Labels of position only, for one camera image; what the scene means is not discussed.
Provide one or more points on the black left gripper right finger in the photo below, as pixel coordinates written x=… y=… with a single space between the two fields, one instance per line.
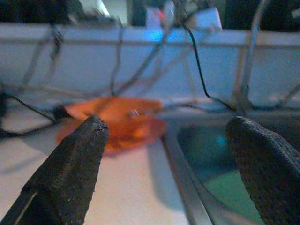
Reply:
x=269 y=175

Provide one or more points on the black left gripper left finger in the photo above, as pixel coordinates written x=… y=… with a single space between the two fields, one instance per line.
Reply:
x=58 y=175

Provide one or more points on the silver metal spoon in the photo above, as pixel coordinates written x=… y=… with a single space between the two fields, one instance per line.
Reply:
x=134 y=113

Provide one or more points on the green round plate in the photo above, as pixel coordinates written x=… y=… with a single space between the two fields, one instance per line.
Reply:
x=229 y=197

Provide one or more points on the stainless steel sink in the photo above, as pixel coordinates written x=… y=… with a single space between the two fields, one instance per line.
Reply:
x=182 y=168

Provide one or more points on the chrome gooseneck faucet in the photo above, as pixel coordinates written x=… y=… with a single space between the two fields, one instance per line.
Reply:
x=251 y=51

